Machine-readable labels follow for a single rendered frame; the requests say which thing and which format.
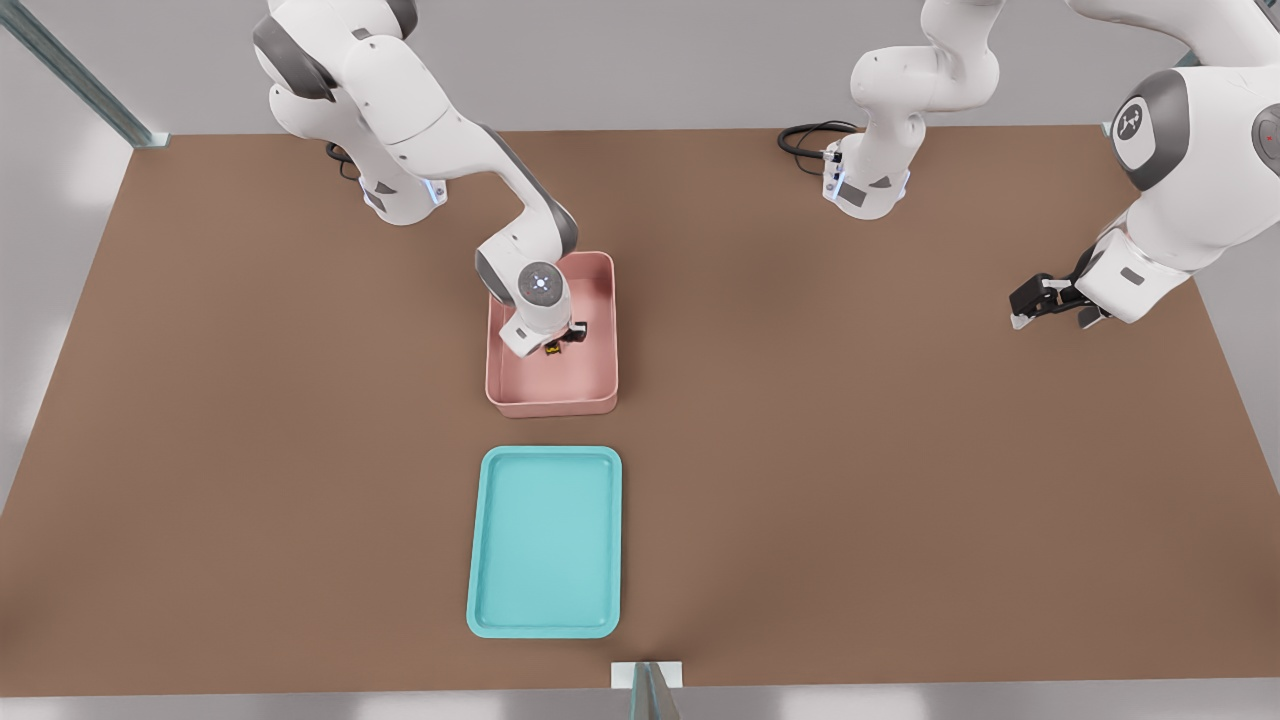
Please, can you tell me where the pink plastic box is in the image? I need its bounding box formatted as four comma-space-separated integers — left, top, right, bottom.
485, 251, 620, 418

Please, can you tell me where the pale blue-green tray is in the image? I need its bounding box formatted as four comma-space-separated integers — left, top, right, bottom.
466, 446, 623, 639

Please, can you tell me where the silver frame post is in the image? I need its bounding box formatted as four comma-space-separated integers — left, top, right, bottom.
0, 0, 170, 150
611, 661, 685, 720

